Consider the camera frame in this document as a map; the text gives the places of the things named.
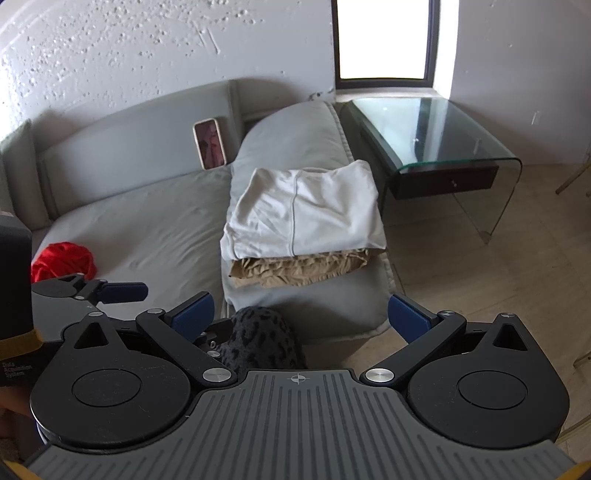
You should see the dark spotted knee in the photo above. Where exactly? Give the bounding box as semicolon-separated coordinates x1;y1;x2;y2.
215;307;308;379

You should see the glass side table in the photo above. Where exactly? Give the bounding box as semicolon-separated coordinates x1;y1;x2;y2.
341;95;524;245

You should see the red sweater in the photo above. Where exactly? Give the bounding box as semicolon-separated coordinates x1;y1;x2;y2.
31;242;97;283

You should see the beige folded garment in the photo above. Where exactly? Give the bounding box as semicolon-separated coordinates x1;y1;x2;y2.
228;249;383;289

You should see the white hoodie with cursive lettering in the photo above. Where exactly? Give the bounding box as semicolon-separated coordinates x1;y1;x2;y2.
221;160;387;261

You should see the window with dark frame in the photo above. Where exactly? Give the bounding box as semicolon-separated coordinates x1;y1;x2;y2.
332;0;441;90

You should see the black metal chair frame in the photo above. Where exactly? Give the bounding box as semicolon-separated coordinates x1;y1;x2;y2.
555;152;591;195

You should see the smartphone in white case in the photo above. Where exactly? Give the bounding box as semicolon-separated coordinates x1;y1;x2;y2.
192;118;228;171

